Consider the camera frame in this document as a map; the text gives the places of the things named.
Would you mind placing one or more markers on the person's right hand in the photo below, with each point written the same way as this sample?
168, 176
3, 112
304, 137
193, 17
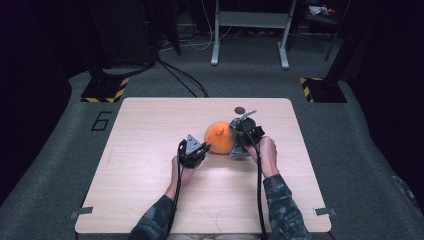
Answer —
269, 156

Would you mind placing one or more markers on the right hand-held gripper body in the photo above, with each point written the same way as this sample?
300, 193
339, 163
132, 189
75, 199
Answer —
248, 131

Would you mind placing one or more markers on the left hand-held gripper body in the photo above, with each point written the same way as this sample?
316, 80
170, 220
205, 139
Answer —
190, 155

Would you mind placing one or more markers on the thin black stand leg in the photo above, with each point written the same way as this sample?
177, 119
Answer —
335, 40

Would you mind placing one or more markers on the orange plush toy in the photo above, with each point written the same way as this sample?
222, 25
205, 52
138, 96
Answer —
218, 138

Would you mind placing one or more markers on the yellow-striped black stand base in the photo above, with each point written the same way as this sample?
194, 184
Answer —
325, 90
103, 90

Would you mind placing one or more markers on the person's left hand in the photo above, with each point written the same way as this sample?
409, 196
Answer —
180, 180

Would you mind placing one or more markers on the dark equipment cabinet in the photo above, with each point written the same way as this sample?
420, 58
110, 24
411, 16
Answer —
123, 30

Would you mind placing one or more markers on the grey tape strip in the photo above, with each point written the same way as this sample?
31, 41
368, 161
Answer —
81, 211
325, 211

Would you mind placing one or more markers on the white metal desk frame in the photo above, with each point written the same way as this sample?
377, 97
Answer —
253, 19

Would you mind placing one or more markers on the white and orange small item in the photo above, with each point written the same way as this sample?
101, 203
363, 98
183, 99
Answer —
320, 10

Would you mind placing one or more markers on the person's light trousers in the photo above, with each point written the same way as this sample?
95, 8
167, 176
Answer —
213, 237

